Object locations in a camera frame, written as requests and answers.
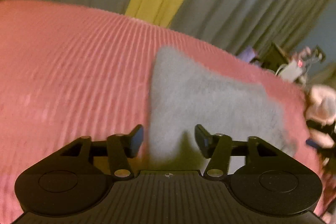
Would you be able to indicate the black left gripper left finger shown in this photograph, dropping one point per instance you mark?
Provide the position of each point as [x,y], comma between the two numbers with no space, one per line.
[122,147]

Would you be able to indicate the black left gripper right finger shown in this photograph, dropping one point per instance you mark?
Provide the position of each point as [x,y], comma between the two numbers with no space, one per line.
[218,149]

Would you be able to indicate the white box on nightstand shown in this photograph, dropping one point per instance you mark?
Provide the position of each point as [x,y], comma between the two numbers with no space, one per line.
[291,71]

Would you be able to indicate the grey sweatpants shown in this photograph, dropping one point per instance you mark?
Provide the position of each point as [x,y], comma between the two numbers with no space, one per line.
[184,93]

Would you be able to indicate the pink plush pig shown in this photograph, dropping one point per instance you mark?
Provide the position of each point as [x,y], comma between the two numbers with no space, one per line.
[320,115]

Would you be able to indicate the purple item by nightstand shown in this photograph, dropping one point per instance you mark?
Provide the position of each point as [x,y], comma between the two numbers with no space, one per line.
[249,54]

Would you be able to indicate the black nightstand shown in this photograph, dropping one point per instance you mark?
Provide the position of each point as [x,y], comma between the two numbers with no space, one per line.
[273,58]

